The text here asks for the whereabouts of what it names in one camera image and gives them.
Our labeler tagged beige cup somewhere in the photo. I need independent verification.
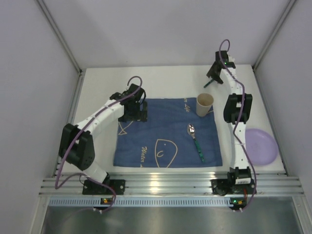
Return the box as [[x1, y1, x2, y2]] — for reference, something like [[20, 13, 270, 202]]
[[196, 93, 214, 117]]

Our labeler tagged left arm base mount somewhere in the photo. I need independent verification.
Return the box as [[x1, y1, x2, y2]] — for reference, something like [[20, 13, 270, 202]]
[[82, 179, 126, 195]]

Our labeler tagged perforated cable duct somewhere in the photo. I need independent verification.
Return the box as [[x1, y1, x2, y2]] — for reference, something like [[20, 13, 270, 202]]
[[49, 197, 244, 207]]

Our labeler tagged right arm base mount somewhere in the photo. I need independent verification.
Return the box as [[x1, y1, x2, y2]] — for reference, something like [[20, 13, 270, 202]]
[[211, 167, 256, 196]]

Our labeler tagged aluminium rail frame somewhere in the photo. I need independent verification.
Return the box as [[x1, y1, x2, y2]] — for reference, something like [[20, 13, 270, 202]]
[[39, 172, 304, 196]]

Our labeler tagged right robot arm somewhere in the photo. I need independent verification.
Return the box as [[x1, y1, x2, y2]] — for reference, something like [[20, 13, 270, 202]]
[[207, 50, 253, 185]]

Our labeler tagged purple plate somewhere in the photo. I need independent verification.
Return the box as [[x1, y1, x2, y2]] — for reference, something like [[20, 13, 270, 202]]
[[245, 128, 278, 166]]

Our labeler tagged blue cloth placemat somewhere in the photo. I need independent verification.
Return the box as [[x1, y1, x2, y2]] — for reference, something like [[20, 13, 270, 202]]
[[114, 97, 222, 168]]

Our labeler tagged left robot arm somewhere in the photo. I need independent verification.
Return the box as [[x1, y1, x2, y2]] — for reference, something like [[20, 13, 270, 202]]
[[58, 84, 147, 183]]

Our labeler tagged spoon with green handle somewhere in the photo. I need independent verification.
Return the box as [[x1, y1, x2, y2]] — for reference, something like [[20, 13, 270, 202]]
[[187, 124, 205, 163]]

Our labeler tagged fork with green handle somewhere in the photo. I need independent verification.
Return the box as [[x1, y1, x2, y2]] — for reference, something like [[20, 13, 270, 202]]
[[203, 79, 214, 88]]

